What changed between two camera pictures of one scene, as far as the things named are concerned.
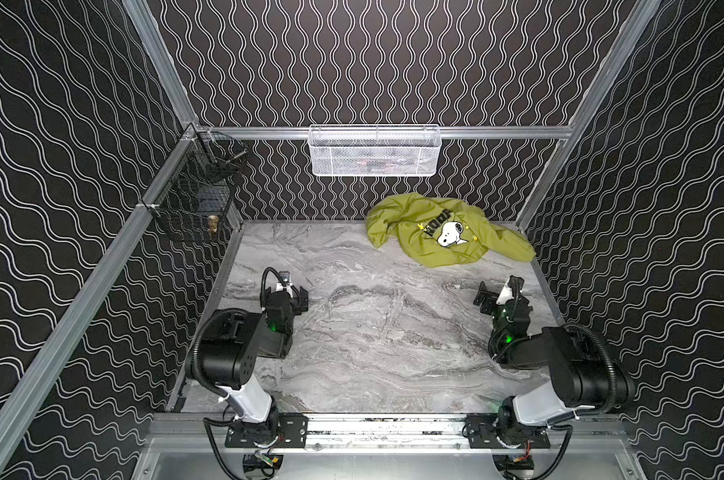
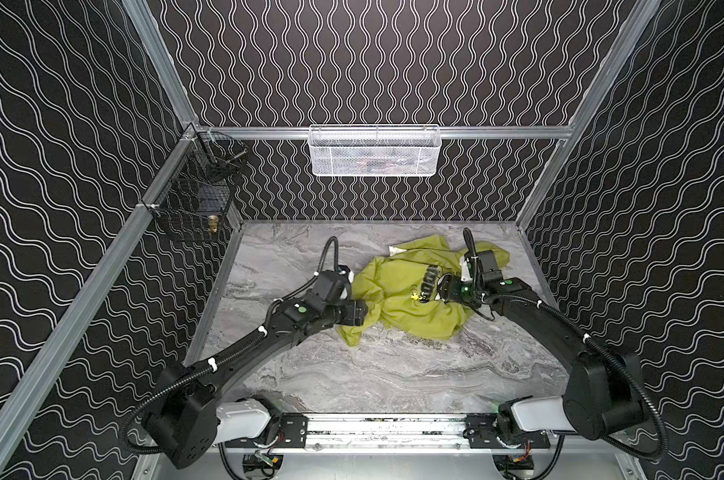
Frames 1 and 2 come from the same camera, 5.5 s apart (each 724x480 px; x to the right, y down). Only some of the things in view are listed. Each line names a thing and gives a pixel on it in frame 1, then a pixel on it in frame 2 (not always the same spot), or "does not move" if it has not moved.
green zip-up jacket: (440, 233) -> (422, 288)
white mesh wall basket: (374, 150) does not move
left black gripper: (291, 294) -> (356, 311)
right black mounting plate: (488, 431) does not move
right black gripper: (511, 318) -> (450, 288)
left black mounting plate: (285, 431) does not move
